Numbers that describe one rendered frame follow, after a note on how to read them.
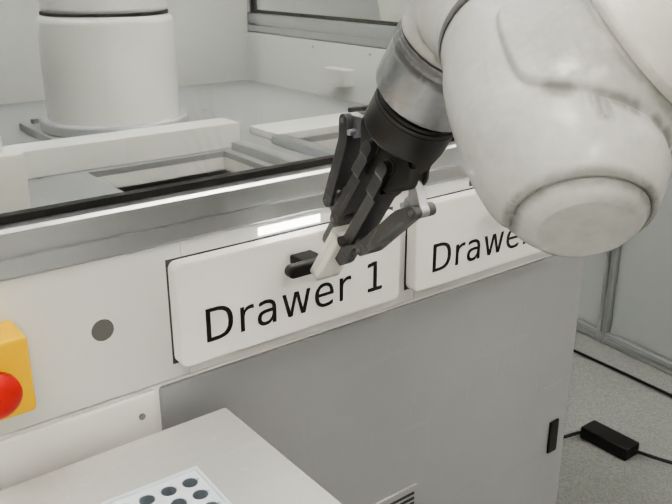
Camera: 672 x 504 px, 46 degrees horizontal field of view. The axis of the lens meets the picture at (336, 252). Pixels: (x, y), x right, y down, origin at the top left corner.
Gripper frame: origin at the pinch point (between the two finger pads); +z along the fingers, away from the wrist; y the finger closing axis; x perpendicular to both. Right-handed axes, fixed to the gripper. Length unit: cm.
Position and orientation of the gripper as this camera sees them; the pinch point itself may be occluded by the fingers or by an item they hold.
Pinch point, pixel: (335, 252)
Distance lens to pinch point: 79.6
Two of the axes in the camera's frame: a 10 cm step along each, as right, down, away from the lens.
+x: -7.9, 2.1, -5.7
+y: -5.0, -7.6, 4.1
